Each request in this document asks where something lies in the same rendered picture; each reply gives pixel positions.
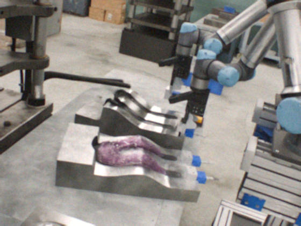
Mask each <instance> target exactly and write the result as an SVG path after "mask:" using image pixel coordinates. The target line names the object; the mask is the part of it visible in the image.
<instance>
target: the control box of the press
mask: <svg viewBox="0 0 301 226"><path fill-rule="evenodd" d="M49 2H50V3H52V4H53V5H54V15H53V16H51V17H49V18H48V28H47V37H49V36H51V34H54V33H57V32H59V31H60V17H61V9H62V0H50V1H49ZM5 20H6V21H5V36H7V37H12V51H16V39H20V40H24V41H26V53H33V42H34V27H35V16H25V15H22V16H15V17H9V18H6V19H5ZM23 73H24V72H23V70H20V83H19V86H20V92H21V93H23V91H24V88H25V87H26V85H27V84H28V82H29V81H30V80H31V79H32V69H26V70H25V76H24V77H23Z"/></svg>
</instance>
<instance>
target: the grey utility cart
mask: <svg viewBox="0 0 301 226"><path fill-rule="evenodd" d="M263 24H264V23H263V22H257V23H256V24H254V25H256V26H261V27H262V26H263ZM249 33H250V28H248V29H247V30H246V31H245V32H244V33H243V34H242V37H241V40H240V43H239V44H238V50H235V51H234V52H235V53H236V54H237V55H236V58H237V59H240V58H241V57H242V55H243V53H244V52H245V50H246V49H247V47H248V46H249V45H246V43H247V39H248V36H249ZM264 57H265V58H269V59H275V61H274V64H276V65H277V68H278V69H282V67H281V63H280V56H279V51H278V52H275V55H270V54H266V55H265V56H264Z"/></svg>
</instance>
